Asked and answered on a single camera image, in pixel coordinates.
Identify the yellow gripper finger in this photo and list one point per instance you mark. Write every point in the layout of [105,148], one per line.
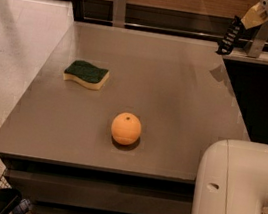
[255,9]
[251,23]

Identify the black rxbar chocolate bar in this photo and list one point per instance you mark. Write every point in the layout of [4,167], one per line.
[231,36]

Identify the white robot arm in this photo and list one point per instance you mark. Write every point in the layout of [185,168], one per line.
[232,178]

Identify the orange fruit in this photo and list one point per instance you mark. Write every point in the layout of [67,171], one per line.
[126,128]

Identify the green yellow sponge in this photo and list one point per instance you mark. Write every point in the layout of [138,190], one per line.
[87,75]

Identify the upper grey drawer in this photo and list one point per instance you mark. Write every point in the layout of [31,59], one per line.
[97,195]

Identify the blue object on floor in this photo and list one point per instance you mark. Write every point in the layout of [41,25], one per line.
[23,207]

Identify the right metal bracket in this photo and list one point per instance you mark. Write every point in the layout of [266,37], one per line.
[255,46]

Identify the metal bracket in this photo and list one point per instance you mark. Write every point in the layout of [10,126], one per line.
[119,11]
[255,46]

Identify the left metal bracket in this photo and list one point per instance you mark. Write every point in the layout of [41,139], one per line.
[119,11]

